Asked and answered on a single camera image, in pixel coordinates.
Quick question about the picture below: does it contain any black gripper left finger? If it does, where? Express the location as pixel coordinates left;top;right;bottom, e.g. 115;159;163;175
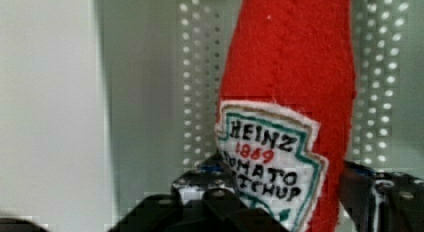
108;154;289;232

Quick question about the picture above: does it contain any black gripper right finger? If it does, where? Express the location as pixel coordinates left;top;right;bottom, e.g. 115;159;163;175
340;161;424;232

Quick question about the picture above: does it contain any red felt ketchup bottle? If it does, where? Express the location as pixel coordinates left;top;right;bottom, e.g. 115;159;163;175
215;0;356;232

